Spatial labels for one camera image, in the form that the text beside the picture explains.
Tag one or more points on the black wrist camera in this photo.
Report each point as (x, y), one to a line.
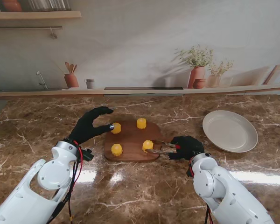
(87, 156)
(189, 173)

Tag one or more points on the metal wall rail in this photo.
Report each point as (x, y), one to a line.
(25, 27)

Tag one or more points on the terracotta pot with wooden utensils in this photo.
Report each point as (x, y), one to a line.
(71, 80)

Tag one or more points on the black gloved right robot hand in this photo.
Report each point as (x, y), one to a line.
(190, 147)

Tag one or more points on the orange pot on shelf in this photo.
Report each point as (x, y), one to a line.
(12, 5)

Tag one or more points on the grey white mug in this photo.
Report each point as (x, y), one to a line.
(90, 84)

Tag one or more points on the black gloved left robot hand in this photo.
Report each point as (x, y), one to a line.
(84, 130)

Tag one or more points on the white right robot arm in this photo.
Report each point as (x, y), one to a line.
(212, 179)

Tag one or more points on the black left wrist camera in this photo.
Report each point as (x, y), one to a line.
(87, 156)

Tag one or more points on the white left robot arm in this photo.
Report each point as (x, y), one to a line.
(53, 175)

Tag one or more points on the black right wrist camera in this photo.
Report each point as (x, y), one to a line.
(189, 173)

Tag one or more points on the brown wooden cutting board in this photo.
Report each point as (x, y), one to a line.
(130, 140)

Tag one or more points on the light wooden wall shelf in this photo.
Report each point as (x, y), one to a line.
(37, 15)

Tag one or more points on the beige round plate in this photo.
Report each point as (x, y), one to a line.
(228, 130)

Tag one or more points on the leaning wooden boards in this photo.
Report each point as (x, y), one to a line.
(276, 74)

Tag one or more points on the yellow corn chunk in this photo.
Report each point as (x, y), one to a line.
(117, 128)
(147, 145)
(116, 149)
(141, 123)

